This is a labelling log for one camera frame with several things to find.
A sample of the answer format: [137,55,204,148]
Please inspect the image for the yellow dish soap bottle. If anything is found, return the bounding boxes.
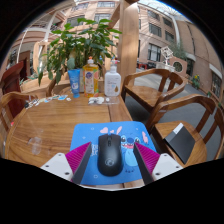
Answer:
[82,56,100,99]

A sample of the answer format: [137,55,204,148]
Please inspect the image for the green plant in white pot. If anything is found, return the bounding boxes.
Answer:
[37,17,123,93]

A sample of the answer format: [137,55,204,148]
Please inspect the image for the white pump bottle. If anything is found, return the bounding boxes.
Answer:
[104,59,122,98]

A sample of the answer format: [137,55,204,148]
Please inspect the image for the wooden armchair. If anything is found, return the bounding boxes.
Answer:
[0,91,39,134]
[120,68,189,123]
[45,74,71,98]
[145,93,224,168]

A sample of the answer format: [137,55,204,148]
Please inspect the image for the blue cartoon-print mouse pad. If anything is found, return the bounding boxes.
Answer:
[69,120,158,186]

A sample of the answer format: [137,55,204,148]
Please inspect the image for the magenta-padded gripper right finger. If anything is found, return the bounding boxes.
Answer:
[132,142,184,186]

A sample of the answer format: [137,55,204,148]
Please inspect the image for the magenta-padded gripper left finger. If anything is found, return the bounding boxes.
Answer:
[39,141,93,185]

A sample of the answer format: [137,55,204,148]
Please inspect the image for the dark red wooden pedestal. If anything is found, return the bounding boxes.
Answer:
[0,59,26,118]

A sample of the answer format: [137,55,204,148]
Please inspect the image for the clear plastic packet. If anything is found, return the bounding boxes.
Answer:
[88,96,120,106]

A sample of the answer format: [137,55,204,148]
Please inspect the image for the blue squeeze tube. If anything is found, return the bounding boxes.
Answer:
[67,68,82,99]

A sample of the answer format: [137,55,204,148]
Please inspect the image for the yellow flower plant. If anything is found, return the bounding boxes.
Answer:
[191,74,201,90]

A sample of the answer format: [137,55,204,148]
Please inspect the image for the black flat box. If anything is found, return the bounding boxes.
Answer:
[164,122,197,165]

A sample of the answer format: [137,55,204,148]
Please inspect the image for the white geometric sculpture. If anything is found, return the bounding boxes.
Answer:
[160,45,175,68]

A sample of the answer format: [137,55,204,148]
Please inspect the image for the black computer mouse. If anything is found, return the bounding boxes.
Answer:
[97,133,124,178]

